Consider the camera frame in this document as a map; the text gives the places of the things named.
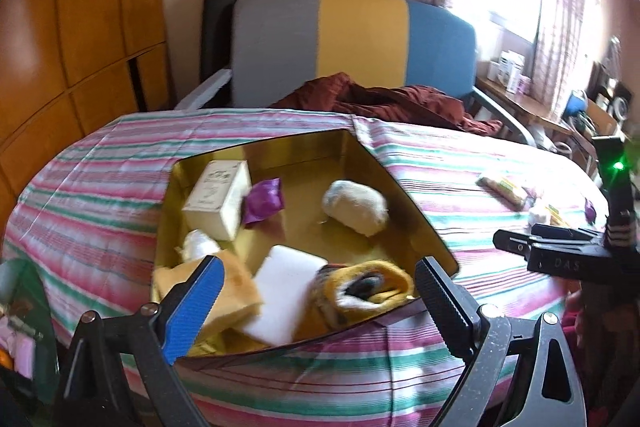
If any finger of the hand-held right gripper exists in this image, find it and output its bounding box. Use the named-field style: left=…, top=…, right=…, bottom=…
left=492, top=228, right=539, bottom=261
left=530, top=222, right=609, bottom=245

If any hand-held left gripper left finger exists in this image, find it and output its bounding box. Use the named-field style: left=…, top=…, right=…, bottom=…
left=55, top=254, right=225, bottom=427

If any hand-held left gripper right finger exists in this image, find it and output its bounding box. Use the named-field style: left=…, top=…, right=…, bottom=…
left=414, top=257, right=588, bottom=427

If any pale yellow sponge cloth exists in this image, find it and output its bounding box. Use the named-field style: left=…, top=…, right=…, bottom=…
left=151, top=252, right=265, bottom=353

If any white tissue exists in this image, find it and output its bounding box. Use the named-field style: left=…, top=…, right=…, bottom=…
left=175, top=229, right=222, bottom=265

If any white sponge block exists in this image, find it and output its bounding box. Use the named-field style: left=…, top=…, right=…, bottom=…
left=240, top=244, right=328, bottom=345

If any yellow striped sock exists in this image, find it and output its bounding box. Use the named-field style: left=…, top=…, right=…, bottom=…
left=292, top=259, right=416, bottom=340

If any cream cardboard box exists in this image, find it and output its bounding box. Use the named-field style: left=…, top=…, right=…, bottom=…
left=181, top=159, right=252, bottom=242

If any white fluffy roll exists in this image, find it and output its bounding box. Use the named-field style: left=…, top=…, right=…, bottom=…
left=321, top=179, right=390, bottom=238

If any gold tin box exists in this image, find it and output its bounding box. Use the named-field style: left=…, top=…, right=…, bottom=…
left=150, top=129, right=462, bottom=358

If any yellow green packet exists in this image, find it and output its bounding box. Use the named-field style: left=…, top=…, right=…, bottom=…
left=547, top=204, right=576, bottom=228

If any small white wad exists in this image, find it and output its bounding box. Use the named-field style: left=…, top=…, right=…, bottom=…
left=527, top=202, right=551, bottom=228

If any long snack packet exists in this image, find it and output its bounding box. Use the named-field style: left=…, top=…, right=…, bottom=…
left=475, top=172, right=531, bottom=210

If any red garment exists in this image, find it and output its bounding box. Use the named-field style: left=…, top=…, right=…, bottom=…
left=562, top=287, right=640, bottom=413

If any brown cardboard box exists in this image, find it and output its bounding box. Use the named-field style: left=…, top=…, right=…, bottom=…
left=585, top=99, right=618, bottom=135

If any wooden side desk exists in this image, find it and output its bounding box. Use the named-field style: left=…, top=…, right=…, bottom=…
left=475, top=74, right=601, bottom=168

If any blue round object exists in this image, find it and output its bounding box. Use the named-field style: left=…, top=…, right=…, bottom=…
left=565, top=89, right=592, bottom=122

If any white round fan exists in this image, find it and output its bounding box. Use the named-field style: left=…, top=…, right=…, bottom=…
left=612, top=94, right=635, bottom=120

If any striped bed sheet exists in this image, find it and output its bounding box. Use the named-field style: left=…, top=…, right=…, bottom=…
left=2, top=107, right=613, bottom=427

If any glass side table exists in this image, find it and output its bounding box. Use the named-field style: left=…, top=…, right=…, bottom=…
left=0, top=257, right=61, bottom=403

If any large white carton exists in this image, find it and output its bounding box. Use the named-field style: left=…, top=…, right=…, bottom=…
left=500, top=51, right=526, bottom=92

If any pink folded cloth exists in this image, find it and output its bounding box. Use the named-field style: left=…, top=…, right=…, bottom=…
left=0, top=317, right=36, bottom=378

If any dark red cloth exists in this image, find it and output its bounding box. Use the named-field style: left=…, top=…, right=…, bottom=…
left=270, top=72, right=503, bottom=135

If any grey yellow blue chair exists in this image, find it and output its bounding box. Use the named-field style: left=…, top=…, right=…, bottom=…
left=175, top=0, right=536, bottom=145

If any black rolled mat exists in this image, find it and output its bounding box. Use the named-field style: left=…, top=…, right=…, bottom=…
left=200, top=0, right=241, bottom=82

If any wooden wardrobe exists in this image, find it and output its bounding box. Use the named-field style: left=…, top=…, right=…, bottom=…
left=0, top=0, right=173, bottom=208

